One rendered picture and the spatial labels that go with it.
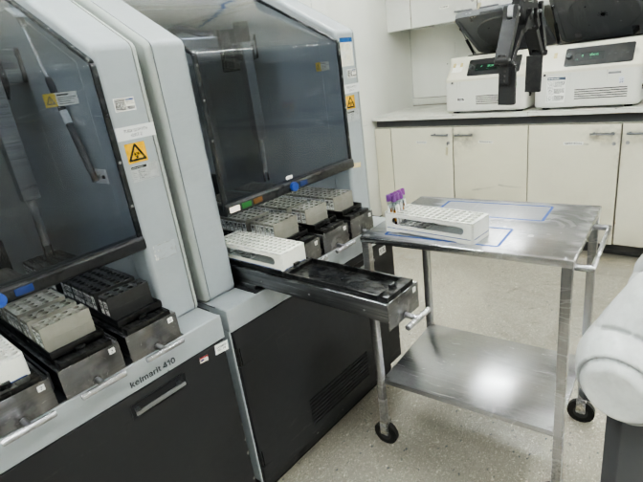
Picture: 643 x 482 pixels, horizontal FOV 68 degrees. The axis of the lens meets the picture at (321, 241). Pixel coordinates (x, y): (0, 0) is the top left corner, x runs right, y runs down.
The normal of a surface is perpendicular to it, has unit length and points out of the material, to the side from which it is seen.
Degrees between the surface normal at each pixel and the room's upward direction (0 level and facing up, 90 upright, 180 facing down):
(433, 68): 90
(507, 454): 0
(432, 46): 90
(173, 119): 90
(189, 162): 90
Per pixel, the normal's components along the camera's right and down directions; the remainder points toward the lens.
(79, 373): 0.76, 0.13
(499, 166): -0.64, 0.34
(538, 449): -0.13, -0.93
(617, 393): -0.76, 0.40
